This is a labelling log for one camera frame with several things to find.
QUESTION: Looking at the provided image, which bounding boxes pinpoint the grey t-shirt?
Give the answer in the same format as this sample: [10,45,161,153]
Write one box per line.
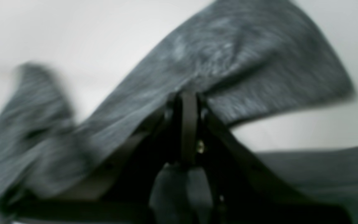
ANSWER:
[0,0,358,224]

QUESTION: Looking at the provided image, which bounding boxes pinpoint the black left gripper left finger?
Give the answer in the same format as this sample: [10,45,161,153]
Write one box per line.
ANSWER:
[14,93,183,224]

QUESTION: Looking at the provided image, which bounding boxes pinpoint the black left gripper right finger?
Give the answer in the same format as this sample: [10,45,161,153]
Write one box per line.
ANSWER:
[184,92,352,224]

